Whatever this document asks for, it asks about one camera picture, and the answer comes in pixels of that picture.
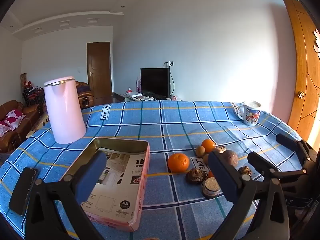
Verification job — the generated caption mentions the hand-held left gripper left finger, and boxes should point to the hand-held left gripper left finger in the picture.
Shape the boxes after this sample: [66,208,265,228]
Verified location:
[25,151,108,240]

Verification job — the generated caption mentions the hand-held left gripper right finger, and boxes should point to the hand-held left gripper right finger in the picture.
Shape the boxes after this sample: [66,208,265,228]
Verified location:
[207,150,292,240]

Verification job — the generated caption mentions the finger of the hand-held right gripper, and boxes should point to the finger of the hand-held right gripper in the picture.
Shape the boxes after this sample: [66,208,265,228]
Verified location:
[276,133,320,171]
[247,151,313,196]

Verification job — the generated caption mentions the small round brown jar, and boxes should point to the small round brown jar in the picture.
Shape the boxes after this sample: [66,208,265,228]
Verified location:
[202,177,221,198]

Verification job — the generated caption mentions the purple passion fruit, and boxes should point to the purple passion fruit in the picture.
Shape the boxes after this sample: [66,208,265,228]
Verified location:
[222,150,239,168]

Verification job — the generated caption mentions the pink metal tin box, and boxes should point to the pink metal tin box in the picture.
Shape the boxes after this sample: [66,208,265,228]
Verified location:
[60,137,150,232]

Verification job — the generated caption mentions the small orange tangerine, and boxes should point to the small orange tangerine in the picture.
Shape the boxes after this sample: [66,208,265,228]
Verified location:
[201,139,216,153]

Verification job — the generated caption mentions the large orange tangerine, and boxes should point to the large orange tangerine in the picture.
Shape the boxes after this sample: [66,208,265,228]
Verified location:
[167,153,190,173]

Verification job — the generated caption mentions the white printed mug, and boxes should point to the white printed mug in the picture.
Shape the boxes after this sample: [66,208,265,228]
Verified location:
[237,100,262,126]

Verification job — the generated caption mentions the pink electric kettle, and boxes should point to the pink electric kettle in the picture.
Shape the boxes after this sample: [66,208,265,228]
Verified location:
[44,76,87,144]

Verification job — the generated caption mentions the light wooden door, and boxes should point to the light wooden door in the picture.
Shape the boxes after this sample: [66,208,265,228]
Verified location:
[282,0,320,146]

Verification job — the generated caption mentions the blue plaid tablecloth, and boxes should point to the blue plaid tablecloth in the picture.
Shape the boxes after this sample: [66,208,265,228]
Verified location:
[0,101,311,240]

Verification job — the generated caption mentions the brown leather armchair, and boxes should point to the brown leather armchair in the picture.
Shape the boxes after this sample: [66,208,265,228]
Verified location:
[75,81,95,109]

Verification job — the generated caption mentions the brown leather sofa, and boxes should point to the brown leather sofa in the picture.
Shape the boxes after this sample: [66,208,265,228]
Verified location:
[0,100,44,153]

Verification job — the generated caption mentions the low television stand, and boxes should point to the low television stand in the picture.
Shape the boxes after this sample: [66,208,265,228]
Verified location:
[123,91,163,102]

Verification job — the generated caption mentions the pink white floral pillow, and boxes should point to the pink white floral pillow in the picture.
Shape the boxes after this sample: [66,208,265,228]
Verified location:
[5,109,26,125]
[0,119,16,137]

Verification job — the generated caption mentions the dark brown door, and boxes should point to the dark brown door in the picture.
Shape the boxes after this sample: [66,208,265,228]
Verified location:
[87,42,112,100]

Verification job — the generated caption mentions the black television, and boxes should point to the black television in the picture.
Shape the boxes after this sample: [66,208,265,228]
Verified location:
[140,68,171,98]

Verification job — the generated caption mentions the black power cable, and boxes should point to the black power cable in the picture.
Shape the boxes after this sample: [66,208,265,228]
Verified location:
[170,66,175,97]

